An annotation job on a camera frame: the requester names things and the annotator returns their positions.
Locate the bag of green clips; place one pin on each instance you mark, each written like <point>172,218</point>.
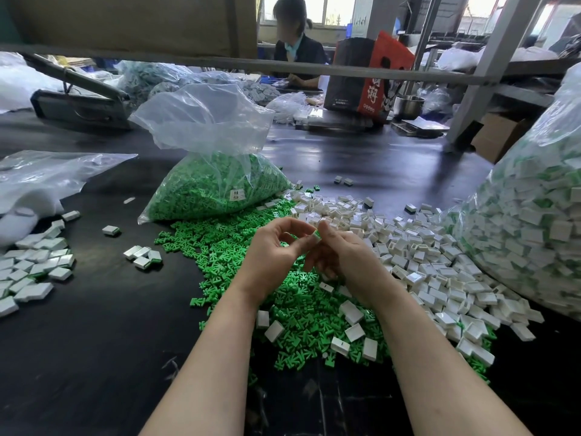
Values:
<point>218,186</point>

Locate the metal bowl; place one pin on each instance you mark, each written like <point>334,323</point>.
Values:
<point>409,108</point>

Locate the white plastic sheet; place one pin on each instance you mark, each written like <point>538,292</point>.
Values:
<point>24,86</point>

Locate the brown board panel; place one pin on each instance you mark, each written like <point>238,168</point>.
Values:
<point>125,24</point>

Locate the pile of green parts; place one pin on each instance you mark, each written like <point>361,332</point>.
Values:
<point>207,245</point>

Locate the single white plastic block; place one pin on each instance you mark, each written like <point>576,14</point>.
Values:
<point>316,236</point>

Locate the cardboard box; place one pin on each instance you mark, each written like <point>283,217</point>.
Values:
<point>500,137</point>

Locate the crumpled white plastic bag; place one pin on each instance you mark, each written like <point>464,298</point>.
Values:
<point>290,108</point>

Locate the black and red box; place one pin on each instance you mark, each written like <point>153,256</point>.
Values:
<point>363,82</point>

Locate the pile of assembled white pieces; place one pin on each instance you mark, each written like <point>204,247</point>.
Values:
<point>36,268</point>

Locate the pile of white plastic caps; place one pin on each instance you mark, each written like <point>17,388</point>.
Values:
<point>449,265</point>

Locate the large bag of white caps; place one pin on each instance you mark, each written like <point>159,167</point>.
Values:
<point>540,213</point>

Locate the white paper sheets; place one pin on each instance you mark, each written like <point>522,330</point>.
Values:
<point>421,127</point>

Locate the person's left hand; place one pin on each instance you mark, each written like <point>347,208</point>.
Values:
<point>263,260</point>

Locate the person's right forearm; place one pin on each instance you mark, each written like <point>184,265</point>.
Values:
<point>447,381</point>

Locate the grey metal shelf frame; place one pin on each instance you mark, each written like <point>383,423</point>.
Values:
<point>181,60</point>

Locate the person's left forearm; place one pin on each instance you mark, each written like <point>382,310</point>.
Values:
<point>204,381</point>

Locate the clear bag of pale parts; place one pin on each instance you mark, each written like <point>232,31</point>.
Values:
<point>165,79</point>

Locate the black table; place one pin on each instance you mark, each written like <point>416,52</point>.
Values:
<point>91,363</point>

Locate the white bags on shelf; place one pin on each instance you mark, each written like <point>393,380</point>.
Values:
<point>490,56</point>

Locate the empty clear plastic bag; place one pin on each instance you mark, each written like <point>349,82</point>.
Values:
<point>53,171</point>

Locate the person's right hand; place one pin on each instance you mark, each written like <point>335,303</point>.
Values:
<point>359,266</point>

